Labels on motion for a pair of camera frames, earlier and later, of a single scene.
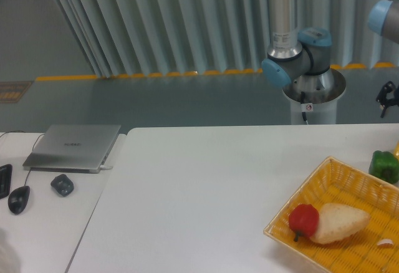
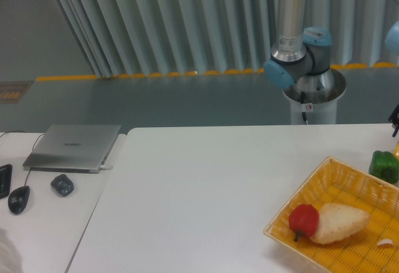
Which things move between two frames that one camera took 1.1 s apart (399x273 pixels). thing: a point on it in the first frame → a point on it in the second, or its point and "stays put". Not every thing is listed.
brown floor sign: (12, 91) stays put
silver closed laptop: (73, 148) stays put
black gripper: (381, 98) → (394, 119)
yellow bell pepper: (396, 151) stays put
